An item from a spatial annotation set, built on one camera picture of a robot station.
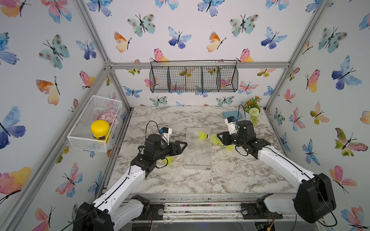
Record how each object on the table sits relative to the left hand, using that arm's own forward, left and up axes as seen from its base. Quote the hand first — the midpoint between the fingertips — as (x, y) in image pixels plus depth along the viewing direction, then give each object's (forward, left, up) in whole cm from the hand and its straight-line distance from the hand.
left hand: (184, 144), depth 77 cm
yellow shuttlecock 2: (0, +10, -19) cm, 22 cm away
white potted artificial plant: (+32, -47, -5) cm, 57 cm away
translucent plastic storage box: (+5, -8, -21) cm, 23 cm away
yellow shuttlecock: (+16, -12, -16) cm, 26 cm away
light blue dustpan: (+40, -41, -21) cm, 61 cm away
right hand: (+7, -20, -1) cm, 22 cm away
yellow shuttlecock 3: (+4, -17, -4) cm, 19 cm away
